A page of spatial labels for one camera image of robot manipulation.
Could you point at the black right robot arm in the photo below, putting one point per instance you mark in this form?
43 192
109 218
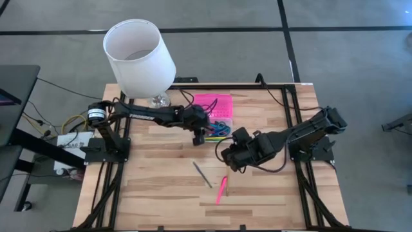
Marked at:
309 132

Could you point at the black desk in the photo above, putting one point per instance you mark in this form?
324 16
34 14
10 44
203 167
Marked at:
19 83

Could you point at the dark laptop screen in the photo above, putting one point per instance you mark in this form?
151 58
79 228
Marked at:
8 98

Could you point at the black desk leg frame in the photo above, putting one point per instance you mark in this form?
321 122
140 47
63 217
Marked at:
42 146

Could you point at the white shade silver table lamp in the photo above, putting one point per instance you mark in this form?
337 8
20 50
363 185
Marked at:
138 64

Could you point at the white printed cardboard box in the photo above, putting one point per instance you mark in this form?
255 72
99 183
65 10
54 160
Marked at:
75 139

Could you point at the grey pen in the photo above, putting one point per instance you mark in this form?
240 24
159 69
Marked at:
202 175

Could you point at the clear plastic storage box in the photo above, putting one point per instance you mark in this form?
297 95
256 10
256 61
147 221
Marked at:
225 86

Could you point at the pink highlighter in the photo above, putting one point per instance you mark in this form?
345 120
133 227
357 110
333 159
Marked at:
221 190

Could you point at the black power strip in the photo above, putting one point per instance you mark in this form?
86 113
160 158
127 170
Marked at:
186 79

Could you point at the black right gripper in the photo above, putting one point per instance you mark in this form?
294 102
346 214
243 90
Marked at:
244 154

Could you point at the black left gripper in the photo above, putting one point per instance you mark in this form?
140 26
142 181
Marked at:
196 119

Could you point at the yellow highlighter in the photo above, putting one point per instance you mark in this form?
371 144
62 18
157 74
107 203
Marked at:
214 139

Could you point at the pink lidded clear supply box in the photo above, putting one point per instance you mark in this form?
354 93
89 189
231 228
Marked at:
225 103

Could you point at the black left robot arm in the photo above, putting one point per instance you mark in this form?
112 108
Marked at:
154 115

